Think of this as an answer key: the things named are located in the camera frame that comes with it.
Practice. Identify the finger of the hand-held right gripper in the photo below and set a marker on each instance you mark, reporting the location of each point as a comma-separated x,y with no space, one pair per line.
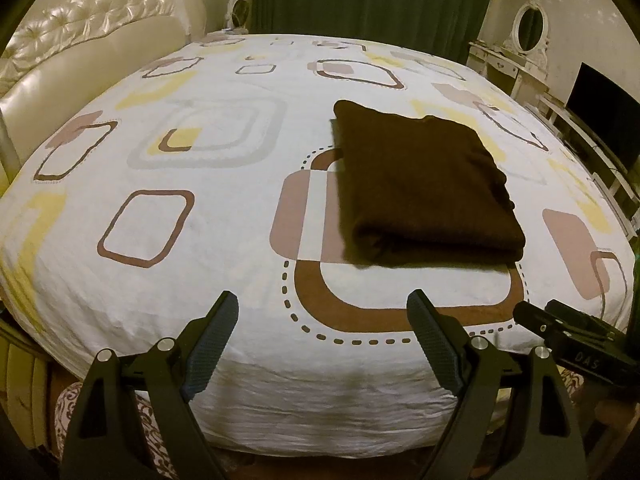
575,320
532,319

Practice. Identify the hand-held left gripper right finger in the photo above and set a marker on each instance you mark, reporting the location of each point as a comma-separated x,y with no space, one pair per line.
434,345

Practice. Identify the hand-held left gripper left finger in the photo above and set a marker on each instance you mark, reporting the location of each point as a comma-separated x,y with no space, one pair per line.
210,350

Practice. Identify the brown knit garment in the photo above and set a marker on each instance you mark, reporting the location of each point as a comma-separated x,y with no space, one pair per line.
425,185

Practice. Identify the bed with patterned white sheet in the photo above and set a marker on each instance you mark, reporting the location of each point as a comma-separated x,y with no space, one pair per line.
200,260

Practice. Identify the brown swirl patterned cloth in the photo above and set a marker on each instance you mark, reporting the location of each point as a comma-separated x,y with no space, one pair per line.
70,410

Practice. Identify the black television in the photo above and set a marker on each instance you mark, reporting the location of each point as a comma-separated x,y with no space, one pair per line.
607,105

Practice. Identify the white dressing table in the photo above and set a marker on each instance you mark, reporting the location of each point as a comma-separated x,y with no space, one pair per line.
500,62

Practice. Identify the oval white framed mirror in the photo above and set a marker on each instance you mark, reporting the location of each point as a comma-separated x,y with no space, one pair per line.
530,25

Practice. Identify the cream tufted headboard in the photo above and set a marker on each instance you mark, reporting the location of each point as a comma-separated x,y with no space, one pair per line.
75,60

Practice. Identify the small round table mirror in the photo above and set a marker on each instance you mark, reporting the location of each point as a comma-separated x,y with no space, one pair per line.
240,12

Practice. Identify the dark green curtain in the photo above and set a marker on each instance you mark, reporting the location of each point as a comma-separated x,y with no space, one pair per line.
375,5

